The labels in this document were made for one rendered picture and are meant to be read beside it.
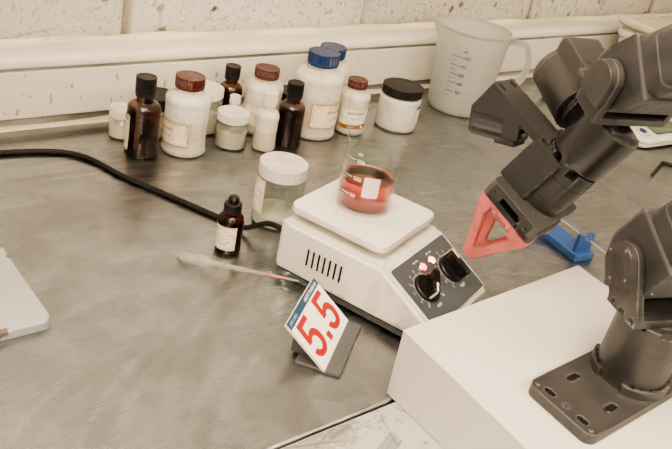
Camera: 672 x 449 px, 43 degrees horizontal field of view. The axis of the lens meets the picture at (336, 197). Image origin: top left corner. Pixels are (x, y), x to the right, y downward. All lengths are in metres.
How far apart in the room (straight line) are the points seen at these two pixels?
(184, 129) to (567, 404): 0.63
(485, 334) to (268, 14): 0.75
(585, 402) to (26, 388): 0.47
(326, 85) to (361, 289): 0.45
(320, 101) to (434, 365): 0.60
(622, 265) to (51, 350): 0.50
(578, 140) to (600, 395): 0.23
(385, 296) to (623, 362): 0.24
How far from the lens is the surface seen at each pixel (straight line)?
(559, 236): 1.16
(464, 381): 0.74
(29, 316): 0.84
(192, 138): 1.15
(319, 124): 1.27
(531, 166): 0.82
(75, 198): 1.05
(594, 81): 0.76
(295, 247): 0.91
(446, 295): 0.90
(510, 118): 0.83
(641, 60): 0.75
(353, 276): 0.88
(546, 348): 0.81
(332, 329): 0.85
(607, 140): 0.80
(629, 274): 0.73
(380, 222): 0.90
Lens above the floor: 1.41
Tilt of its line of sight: 27 degrees down
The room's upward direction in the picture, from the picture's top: 12 degrees clockwise
